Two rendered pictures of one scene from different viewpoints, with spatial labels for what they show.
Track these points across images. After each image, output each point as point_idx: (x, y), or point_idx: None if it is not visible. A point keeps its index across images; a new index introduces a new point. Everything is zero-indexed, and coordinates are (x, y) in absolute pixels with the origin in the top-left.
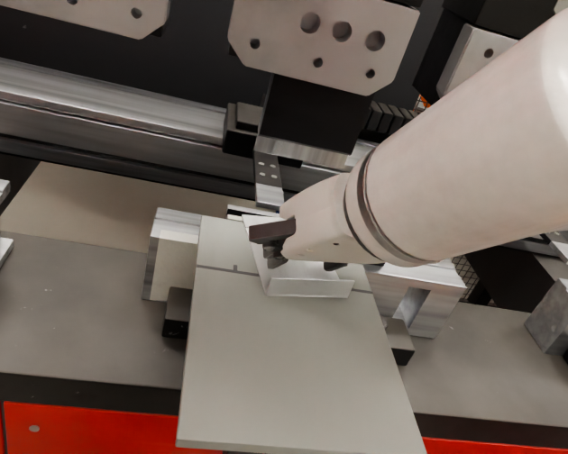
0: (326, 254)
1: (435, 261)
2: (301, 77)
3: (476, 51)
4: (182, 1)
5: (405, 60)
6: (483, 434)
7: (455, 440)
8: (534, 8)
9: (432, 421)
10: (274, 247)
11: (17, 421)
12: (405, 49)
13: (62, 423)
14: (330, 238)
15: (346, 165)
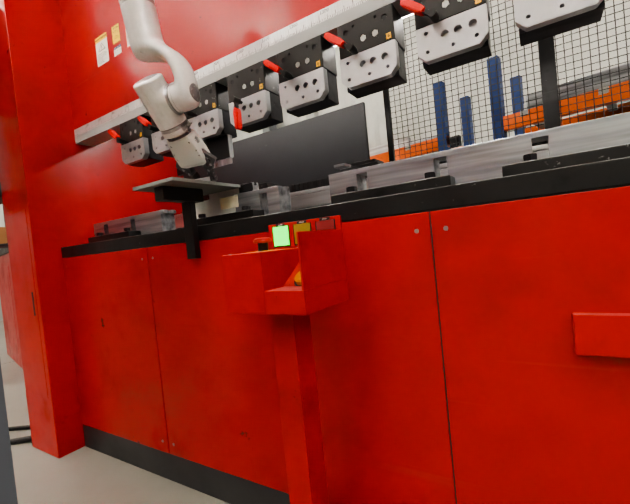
0: (177, 155)
1: (169, 131)
2: (202, 137)
3: (231, 108)
4: (271, 179)
5: (355, 160)
6: (265, 225)
7: (258, 233)
8: (238, 91)
9: (243, 222)
10: (183, 169)
11: (149, 255)
12: (218, 117)
13: (157, 254)
14: (168, 145)
15: (295, 192)
